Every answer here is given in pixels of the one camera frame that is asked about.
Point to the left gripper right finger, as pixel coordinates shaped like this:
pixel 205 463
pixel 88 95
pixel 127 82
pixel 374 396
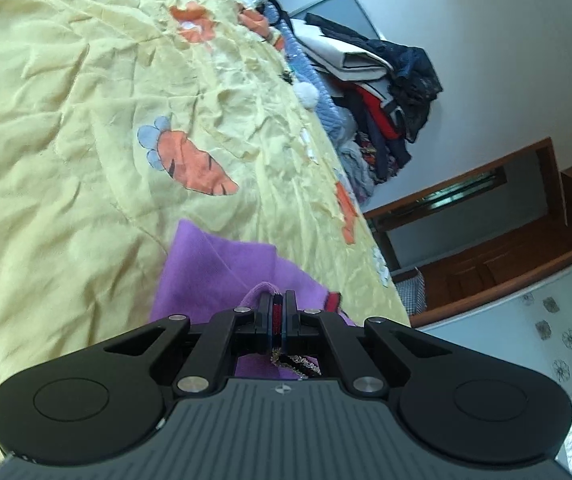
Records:
pixel 336 346

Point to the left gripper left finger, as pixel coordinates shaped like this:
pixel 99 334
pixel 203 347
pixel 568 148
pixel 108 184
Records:
pixel 209 352

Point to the purple sweater red trim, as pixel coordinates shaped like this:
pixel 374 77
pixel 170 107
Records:
pixel 206 274

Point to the pile of clothes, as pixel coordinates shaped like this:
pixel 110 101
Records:
pixel 381 93

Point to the checkered laundry basket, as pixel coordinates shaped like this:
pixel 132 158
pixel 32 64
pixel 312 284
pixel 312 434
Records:
pixel 411 288

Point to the blue quilted blanket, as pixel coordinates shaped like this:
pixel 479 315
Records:
pixel 311 75

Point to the white plush toy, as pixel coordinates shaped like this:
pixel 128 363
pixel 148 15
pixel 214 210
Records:
pixel 307 94

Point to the yellow carrot print bedsheet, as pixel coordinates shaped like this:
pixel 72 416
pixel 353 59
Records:
pixel 120 118

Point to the grey framed board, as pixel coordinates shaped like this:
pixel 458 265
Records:
pixel 350 13

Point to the wooden door frame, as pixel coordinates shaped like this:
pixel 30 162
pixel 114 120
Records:
pixel 482 235

